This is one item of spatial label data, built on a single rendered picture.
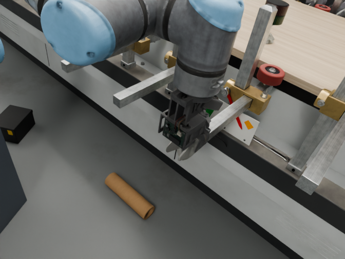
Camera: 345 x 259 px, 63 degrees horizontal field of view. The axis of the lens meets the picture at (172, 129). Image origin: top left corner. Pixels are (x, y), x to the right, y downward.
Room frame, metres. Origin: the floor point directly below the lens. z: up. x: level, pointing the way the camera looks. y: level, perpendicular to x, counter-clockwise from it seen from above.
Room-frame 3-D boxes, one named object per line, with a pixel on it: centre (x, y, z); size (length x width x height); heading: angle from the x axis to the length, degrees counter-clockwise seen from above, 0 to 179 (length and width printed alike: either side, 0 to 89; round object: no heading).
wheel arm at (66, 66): (0.93, 0.25, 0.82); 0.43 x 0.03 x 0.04; 146
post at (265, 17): (0.75, -0.18, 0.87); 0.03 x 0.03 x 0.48; 56
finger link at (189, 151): (0.44, -0.04, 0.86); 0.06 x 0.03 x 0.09; 145
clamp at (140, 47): (1.02, 0.21, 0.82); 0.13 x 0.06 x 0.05; 56
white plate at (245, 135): (0.75, -0.15, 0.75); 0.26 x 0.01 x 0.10; 56
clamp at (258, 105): (0.74, -0.20, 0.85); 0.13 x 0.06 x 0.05; 56
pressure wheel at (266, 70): (0.82, -0.27, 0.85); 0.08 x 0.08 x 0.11
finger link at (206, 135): (0.46, -0.06, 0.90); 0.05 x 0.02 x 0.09; 55
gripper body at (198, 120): (0.45, -0.02, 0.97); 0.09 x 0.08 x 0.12; 145
